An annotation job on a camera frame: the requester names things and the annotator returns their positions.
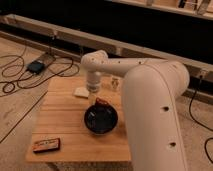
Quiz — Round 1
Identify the white sponge block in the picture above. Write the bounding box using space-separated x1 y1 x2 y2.
74 87 89 98

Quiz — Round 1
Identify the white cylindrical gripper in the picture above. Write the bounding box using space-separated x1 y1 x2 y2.
86 72 101 105

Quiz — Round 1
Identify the small white salt shaker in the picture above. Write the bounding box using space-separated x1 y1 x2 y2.
111 77 119 90

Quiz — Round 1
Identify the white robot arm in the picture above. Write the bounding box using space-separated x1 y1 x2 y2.
81 50 189 171

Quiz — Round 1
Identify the black cable at right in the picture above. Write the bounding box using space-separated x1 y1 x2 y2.
188 75 213 165

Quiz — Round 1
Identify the blue power adapter box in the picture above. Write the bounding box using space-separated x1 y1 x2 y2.
27 61 45 74

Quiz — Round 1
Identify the orange black rectangular box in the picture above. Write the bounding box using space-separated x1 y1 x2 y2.
32 138 60 153

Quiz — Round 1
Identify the dark ceramic bowl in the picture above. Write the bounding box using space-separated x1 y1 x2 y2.
84 105 118 134

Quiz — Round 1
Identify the wooden table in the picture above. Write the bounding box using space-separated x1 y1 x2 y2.
26 76 131 164

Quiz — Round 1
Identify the red pepper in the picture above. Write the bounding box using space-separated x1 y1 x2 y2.
95 98 108 106

